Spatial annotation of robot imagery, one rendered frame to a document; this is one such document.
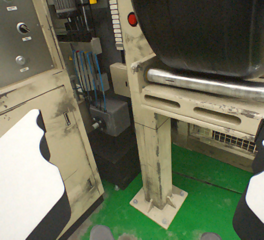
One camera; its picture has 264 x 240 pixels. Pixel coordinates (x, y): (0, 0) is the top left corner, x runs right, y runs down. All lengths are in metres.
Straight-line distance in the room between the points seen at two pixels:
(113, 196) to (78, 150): 0.51
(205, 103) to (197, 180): 0.98
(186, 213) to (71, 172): 0.70
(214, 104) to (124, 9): 0.43
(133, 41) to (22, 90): 0.44
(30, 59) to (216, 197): 1.25
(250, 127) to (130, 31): 0.47
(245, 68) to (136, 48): 0.39
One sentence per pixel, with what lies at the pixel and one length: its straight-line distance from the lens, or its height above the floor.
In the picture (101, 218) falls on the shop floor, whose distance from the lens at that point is 1.34.
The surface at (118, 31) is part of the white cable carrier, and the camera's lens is 0.77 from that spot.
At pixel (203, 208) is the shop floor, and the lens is 1.34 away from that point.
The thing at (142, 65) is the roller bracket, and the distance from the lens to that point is 0.61.
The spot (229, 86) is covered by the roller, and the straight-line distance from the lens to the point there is 0.52.
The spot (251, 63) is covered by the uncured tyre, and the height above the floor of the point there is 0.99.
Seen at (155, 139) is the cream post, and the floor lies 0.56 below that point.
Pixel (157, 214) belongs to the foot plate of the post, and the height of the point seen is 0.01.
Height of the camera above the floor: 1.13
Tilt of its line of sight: 30 degrees down
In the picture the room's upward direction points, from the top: 8 degrees counter-clockwise
